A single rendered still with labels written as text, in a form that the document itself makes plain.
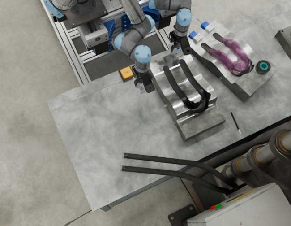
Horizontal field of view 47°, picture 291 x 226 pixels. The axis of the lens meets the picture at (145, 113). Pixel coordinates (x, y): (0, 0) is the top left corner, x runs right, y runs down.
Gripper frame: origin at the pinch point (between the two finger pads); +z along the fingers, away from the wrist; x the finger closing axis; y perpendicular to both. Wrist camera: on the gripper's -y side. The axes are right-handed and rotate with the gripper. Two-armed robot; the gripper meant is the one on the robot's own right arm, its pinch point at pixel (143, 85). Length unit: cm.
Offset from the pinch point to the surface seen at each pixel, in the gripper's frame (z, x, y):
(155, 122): 15.0, 0.0, -18.3
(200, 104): 7.5, -26.7, -21.7
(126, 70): 11.4, 2.2, 17.3
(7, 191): 95, 112, 0
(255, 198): -52, -6, -74
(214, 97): 1.7, -34.0, -22.4
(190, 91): 3.5, -23.9, -13.0
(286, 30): 8, -100, -1
